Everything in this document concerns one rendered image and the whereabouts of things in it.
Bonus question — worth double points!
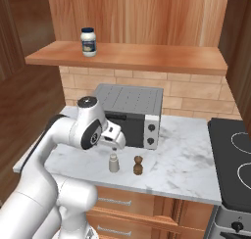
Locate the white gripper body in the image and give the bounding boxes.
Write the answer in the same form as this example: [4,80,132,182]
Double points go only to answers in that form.
[99,130,127,151]

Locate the tall wooden cabinet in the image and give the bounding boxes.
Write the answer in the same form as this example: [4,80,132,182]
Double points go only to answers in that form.
[0,0,67,205]

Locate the wooden open cabinet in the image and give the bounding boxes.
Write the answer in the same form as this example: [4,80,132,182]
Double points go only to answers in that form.
[7,0,251,76]

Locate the white salt shaker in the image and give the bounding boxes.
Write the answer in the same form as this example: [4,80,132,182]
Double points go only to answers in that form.
[108,152,120,173]

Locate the brown pepper mill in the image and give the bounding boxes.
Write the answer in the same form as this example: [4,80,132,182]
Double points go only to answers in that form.
[132,155,144,176]

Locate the grey toaster oven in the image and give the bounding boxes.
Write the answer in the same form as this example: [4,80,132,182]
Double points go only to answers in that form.
[91,83,165,151]

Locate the wooden drawer front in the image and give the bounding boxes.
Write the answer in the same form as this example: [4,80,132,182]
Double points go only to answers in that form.
[93,185,156,217]
[85,213,151,239]

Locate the white mayonnaise jar blue lid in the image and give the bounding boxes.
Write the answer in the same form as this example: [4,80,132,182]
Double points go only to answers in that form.
[80,26,98,58]

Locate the black stove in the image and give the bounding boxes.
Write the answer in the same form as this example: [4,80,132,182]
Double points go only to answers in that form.
[203,117,251,239]

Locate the black stove knob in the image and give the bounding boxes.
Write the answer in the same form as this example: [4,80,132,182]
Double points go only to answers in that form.
[230,220,244,234]

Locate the silver drawer handle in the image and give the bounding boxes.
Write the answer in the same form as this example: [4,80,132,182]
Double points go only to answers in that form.
[96,225,133,237]
[97,197,132,208]

